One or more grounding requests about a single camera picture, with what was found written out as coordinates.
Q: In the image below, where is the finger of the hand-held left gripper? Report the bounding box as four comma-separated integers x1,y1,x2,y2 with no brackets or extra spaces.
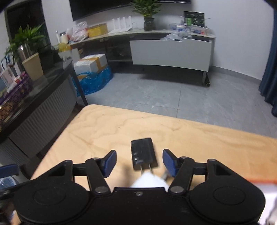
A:
0,164,19,177

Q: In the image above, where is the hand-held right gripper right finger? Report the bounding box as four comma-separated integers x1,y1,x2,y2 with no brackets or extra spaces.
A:
163,149,235,194

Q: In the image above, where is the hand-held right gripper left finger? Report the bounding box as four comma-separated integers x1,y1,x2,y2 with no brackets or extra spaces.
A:
46,150,117,194

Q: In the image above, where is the black charger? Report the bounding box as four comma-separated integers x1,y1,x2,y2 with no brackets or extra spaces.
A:
130,138,160,174

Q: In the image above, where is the orange white cardboard box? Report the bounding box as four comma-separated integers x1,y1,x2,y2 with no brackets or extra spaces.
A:
246,178,277,225

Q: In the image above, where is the purple patterned tin box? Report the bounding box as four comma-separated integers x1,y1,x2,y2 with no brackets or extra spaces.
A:
0,74,34,128

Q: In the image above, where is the dark curved counter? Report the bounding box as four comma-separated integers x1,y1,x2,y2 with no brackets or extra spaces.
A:
0,57,88,172

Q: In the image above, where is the blue plastic bag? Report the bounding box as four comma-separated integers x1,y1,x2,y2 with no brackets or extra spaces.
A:
72,66,113,96

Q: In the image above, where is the white printed box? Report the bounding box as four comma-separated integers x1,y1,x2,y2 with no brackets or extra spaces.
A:
0,65,19,87

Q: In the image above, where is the white taped cardboard box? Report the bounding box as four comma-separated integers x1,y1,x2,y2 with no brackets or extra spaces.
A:
73,53,108,77

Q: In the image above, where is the beige box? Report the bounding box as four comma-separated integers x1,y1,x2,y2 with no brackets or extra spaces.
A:
21,52,44,82

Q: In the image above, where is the grey tv cabinet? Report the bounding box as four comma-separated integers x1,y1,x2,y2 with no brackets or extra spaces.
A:
69,29,217,87

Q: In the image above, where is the yellow bag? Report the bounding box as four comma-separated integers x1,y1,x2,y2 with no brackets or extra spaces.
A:
58,42,72,52

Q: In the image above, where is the blue curtain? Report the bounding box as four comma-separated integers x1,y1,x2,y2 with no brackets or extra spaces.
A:
258,32,277,118

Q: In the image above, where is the pile of small packets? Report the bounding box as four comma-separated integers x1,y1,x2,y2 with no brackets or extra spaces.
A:
160,22,215,42

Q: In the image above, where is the green leafy plant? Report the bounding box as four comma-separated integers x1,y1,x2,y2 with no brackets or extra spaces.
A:
5,23,47,57

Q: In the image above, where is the white bottle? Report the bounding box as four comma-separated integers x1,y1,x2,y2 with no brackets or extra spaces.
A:
55,30,70,44

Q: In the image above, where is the yellow box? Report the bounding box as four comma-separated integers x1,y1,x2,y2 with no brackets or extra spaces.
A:
87,23,109,38

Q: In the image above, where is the red white plastic bag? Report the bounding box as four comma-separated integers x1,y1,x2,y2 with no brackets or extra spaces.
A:
66,21,89,43

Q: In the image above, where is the white router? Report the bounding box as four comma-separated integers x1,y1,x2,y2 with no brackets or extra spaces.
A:
108,16,133,34

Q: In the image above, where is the green black box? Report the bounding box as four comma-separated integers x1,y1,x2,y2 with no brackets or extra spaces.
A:
183,11,205,28

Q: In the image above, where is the bamboo plant in glass vase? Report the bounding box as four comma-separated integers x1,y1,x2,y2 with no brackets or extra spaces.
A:
129,0,164,31

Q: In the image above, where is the wall television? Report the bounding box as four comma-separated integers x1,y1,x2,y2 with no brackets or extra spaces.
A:
69,0,191,22

